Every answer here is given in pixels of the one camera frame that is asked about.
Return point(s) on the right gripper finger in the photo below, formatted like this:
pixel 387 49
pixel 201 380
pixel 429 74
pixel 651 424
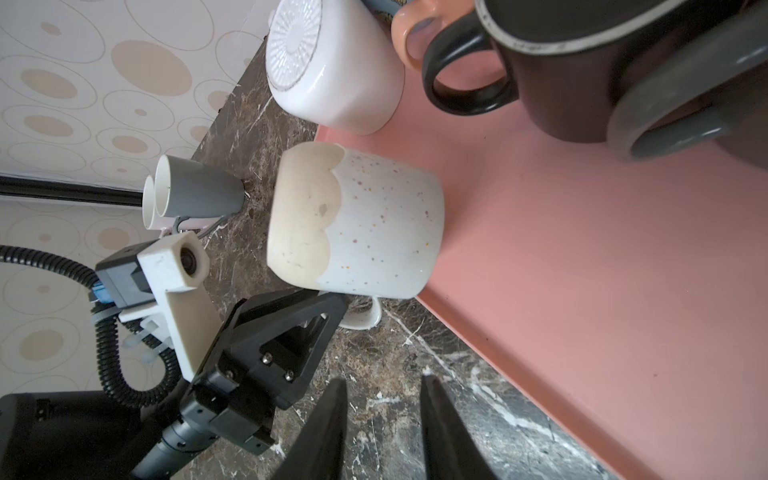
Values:
pixel 449 451

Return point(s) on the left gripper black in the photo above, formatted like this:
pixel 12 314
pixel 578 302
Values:
pixel 262 360

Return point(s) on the speckled cream mug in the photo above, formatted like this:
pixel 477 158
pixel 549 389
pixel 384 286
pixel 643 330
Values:
pixel 344 221

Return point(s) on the pale pink mug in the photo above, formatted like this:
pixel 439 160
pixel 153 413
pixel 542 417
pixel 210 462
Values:
pixel 154 221

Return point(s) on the light grey mug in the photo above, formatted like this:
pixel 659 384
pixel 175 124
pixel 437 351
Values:
pixel 186 188

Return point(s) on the black mug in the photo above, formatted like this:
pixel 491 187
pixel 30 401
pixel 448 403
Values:
pixel 568 62

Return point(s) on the dark grey mug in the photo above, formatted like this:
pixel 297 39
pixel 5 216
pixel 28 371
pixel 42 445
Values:
pixel 713 90

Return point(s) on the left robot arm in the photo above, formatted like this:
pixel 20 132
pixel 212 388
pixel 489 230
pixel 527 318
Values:
pixel 71 435

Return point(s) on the white ribbed mug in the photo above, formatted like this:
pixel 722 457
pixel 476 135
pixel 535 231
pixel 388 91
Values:
pixel 331 63

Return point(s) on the cream and salmon mug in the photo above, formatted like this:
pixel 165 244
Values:
pixel 418 22

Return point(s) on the pink plastic tray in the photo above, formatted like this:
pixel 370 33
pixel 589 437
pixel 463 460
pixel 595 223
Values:
pixel 628 301

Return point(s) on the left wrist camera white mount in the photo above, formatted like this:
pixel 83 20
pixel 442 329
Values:
pixel 160 284

